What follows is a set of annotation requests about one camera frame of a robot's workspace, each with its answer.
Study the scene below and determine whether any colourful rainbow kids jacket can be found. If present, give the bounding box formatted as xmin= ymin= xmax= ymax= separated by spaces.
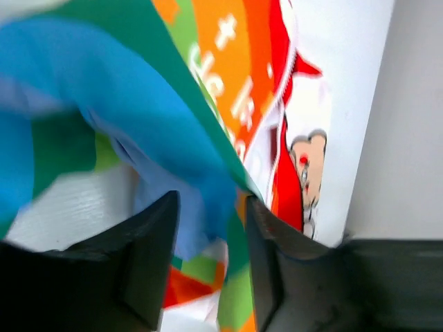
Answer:
xmin=1 ymin=1 xmax=393 ymax=331

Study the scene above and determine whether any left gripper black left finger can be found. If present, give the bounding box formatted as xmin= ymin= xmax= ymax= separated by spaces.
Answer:
xmin=1 ymin=191 xmax=179 ymax=331

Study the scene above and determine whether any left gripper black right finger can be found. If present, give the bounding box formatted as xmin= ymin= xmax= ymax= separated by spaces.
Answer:
xmin=246 ymin=197 xmax=442 ymax=331

